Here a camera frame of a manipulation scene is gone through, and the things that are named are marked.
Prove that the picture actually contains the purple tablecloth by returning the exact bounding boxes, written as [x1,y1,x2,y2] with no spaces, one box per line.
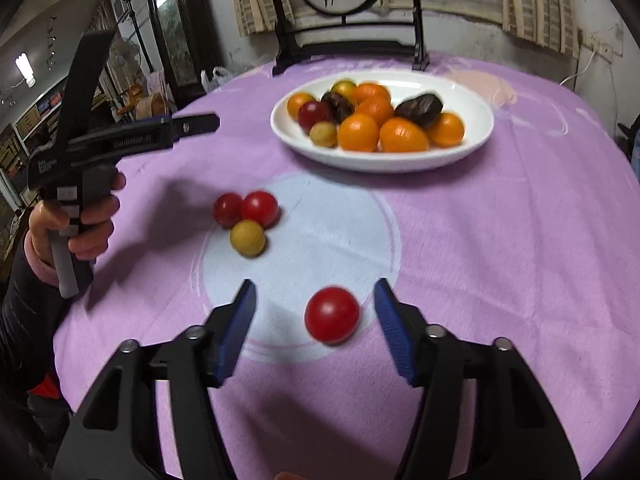
[52,52,640,480]

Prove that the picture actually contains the person's left hand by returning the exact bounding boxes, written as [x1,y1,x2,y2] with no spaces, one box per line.
[25,171,127,271]

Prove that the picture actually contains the white oval plate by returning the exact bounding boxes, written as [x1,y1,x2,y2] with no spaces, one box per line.
[270,71,496,174]

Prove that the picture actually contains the red cloth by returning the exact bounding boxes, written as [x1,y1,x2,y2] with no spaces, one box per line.
[25,372,68,401]

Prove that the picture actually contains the glowing light bulb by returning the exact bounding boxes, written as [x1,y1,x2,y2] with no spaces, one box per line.
[15,52,37,88]

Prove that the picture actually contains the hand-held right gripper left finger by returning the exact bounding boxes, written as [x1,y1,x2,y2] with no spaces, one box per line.
[52,279,258,480]

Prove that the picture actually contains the small orange tangerine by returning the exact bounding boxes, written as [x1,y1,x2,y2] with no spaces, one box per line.
[286,92,317,120]

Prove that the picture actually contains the shelves with boxes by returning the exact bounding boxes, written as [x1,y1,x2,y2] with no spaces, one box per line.
[0,75,68,211]

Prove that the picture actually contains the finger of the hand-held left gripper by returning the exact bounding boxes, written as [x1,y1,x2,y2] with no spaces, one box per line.
[145,113,221,137]

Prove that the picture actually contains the dark wrinkled passion fruit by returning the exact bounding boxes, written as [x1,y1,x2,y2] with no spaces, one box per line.
[320,91,357,124]
[394,92,445,129]

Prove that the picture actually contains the small yellow plum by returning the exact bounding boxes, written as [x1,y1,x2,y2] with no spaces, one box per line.
[309,121,339,149]
[229,219,267,258]

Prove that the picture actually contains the wicker basket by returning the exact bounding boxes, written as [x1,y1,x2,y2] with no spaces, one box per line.
[135,92,168,121]

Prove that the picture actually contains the red cherry tomato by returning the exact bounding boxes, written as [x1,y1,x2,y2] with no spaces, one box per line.
[213,192,244,229]
[241,190,280,229]
[304,286,361,345]

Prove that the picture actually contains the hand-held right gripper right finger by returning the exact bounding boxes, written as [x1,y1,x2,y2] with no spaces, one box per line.
[374,277,583,480]

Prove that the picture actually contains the person's left forearm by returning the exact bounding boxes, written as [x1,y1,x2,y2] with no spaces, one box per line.
[0,230,68,386]

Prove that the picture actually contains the white plastic bag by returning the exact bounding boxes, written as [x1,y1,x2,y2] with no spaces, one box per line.
[201,66,233,93]

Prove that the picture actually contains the white wall power strip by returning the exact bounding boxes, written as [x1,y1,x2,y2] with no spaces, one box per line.
[580,30,615,61]

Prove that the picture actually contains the dark red plum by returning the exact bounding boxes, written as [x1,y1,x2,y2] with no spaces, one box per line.
[298,100,335,130]

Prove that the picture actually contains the dark wooden framed picture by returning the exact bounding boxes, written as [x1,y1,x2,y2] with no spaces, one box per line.
[141,0,221,106]

